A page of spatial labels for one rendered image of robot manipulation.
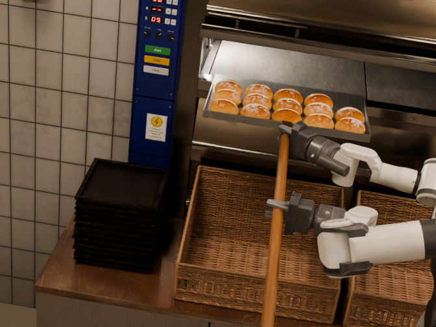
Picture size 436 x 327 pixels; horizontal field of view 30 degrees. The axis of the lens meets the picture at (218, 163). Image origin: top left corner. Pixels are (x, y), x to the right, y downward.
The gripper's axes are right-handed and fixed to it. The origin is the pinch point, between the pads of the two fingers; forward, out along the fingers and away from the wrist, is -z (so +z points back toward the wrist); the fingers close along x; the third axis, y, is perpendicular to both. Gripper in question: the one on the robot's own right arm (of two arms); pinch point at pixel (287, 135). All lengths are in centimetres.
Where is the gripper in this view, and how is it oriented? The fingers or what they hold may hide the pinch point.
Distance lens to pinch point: 259.0
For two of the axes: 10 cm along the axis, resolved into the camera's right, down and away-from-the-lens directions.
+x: 1.0, -8.7, -4.9
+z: 7.4, 3.9, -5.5
